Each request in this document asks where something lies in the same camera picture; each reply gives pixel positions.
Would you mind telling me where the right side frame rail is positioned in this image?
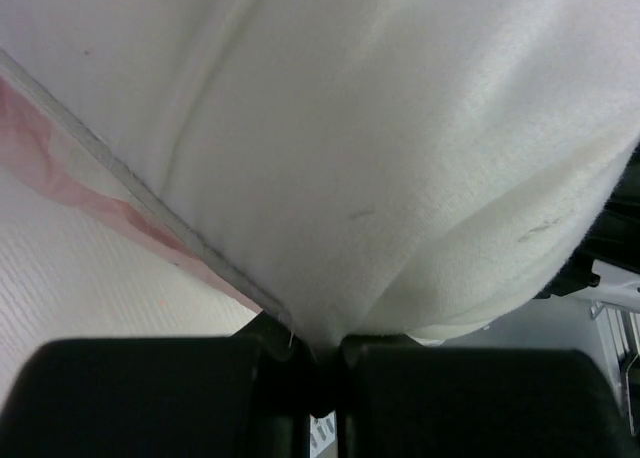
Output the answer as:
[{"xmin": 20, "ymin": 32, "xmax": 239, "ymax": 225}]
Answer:
[{"xmin": 590, "ymin": 302, "xmax": 639, "ymax": 436}]

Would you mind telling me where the white pillow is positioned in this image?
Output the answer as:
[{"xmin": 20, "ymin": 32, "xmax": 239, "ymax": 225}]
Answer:
[{"xmin": 1, "ymin": 0, "xmax": 639, "ymax": 347}]

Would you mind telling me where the white slotted cable duct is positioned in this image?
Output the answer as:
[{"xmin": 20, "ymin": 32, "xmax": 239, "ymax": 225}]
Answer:
[{"xmin": 309, "ymin": 412, "xmax": 337, "ymax": 457}]

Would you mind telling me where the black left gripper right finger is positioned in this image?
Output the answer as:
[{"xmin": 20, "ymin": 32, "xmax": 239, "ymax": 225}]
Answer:
[{"xmin": 337, "ymin": 338, "xmax": 639, "ymax": 457}]

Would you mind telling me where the purple Elsa pillowcase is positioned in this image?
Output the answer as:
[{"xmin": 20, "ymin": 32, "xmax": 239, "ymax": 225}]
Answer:
[{"xmin": 1, "ymin": 79, "xmax": 261, "ymax": 312}]

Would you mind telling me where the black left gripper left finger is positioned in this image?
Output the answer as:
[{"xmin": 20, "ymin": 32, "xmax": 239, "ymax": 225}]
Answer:
[{"xmin": 1, "ymin": 315, "xmax": 310, "ymax": 457}]

